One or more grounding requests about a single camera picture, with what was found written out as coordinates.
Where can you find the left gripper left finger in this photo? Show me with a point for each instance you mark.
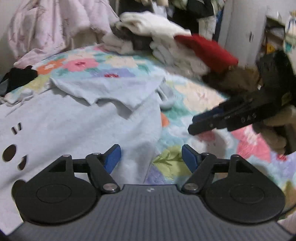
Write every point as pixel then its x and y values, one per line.
pixel 100 168

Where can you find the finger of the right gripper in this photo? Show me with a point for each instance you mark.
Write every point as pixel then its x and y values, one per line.
pixel 203 124
pixel 220 111

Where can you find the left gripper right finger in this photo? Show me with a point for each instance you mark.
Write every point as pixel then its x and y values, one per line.
pixel 201 166

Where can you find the light grey sweatshirt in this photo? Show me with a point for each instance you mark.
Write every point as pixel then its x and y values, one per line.
pixel 81 117

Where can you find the white folded clothes pile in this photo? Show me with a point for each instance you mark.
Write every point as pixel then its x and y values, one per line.
pixel 146 31

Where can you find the dark brown folded garment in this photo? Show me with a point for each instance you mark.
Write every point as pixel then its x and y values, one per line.
pixel 234 81

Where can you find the floral bed quilt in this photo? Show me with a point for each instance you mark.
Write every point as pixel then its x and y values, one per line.
pixel 191 97

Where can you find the red folded garment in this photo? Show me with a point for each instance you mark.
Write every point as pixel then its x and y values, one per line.
pixel 209 51

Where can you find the black garment on bed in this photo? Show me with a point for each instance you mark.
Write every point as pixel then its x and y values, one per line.
pixel 19 77

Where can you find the dark grey garment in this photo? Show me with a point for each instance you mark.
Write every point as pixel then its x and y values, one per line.
pixel 3 87

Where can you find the pink floral blanket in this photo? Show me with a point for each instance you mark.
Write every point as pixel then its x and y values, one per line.
pixel 40 29

